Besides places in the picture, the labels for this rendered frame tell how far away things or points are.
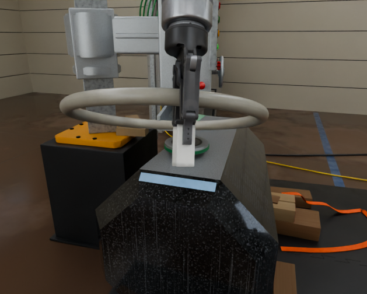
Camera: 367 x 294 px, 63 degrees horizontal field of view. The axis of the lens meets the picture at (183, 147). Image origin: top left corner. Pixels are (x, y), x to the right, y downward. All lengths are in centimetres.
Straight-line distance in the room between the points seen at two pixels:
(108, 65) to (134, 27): 28
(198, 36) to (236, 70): 601
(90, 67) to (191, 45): 153
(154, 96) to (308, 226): 201
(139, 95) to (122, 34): 149
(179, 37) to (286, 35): 593
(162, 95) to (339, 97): 616
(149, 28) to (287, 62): 472
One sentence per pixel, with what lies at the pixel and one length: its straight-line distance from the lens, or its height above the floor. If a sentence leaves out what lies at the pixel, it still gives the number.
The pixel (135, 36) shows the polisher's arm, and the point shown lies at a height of 140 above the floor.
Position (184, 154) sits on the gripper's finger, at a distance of 49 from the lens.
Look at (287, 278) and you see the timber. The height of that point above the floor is 14.
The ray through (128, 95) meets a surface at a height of 131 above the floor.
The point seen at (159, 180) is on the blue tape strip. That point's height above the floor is 84.
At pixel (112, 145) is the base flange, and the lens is 194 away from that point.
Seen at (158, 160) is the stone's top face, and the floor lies 87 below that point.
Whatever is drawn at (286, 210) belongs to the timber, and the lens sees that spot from 235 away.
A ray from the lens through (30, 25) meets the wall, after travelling 886.
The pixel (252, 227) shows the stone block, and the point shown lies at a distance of 127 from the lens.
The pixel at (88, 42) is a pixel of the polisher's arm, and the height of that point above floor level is 137.
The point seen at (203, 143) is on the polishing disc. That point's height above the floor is 92.
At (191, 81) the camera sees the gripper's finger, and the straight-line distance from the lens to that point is 48.
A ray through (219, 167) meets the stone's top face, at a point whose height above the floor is 87.
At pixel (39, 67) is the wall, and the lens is 883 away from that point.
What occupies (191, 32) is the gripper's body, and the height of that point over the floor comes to 141.
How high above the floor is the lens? 140
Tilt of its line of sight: 20 degrees down
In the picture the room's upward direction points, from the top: straight up
